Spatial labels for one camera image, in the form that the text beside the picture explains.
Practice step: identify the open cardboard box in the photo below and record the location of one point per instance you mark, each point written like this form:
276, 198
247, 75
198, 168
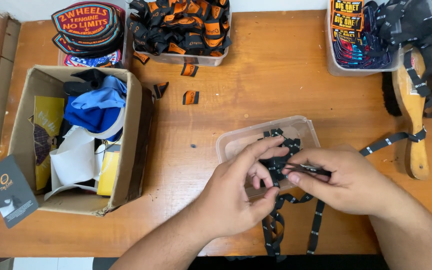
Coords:
24, 123

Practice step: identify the small metal thread snips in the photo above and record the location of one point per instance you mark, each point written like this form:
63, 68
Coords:
308, 168

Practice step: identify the stacks of colourful woven labels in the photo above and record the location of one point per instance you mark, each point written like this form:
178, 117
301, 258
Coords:
351, 37

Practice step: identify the long black label ribbon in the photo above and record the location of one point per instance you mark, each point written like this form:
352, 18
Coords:
316, 225

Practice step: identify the stack of embroidered patches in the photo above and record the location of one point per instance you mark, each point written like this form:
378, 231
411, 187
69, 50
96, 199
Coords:
86, 24

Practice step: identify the pile of cut black labels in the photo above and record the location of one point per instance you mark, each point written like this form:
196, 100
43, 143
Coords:
291, 144

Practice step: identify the orange black folded label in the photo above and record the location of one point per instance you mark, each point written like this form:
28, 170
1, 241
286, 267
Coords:
191, 98
141, 58
160, 90
189, 70

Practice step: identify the heap of orange black labels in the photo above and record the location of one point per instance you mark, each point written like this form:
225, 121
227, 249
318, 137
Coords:
180, 26

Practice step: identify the wooden brush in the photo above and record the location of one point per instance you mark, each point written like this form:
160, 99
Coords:
413, 112

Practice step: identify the blue cloth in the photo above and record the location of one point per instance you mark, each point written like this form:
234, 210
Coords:
96, 108

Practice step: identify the heap of black ribbon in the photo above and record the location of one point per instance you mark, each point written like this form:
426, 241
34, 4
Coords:
418, 26

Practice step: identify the dark grey hang tag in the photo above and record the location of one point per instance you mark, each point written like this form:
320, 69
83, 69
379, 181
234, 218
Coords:
9, 191

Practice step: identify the white crumpled paper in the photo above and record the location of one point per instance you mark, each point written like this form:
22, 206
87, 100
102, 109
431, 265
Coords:
73, 157

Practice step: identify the clear plastic tub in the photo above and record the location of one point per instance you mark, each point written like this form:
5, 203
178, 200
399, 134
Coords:
238, 140

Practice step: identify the person's right hand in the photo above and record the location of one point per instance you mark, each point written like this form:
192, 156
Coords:
347, 180

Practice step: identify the clear tub of orange labels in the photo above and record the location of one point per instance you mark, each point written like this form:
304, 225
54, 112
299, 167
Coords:
186, 59

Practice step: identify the yellow packet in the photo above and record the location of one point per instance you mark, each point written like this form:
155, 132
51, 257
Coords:
108, 172

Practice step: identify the clear tub of woven labels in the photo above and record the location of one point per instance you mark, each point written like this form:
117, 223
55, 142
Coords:
332, 63

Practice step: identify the black cloth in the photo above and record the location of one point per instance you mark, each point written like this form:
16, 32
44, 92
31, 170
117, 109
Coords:
84, 80

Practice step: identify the person's left hand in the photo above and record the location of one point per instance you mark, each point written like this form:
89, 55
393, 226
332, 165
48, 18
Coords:
227, 198

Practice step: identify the yellow printed card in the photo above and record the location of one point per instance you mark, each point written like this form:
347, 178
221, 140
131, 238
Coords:
47, 120

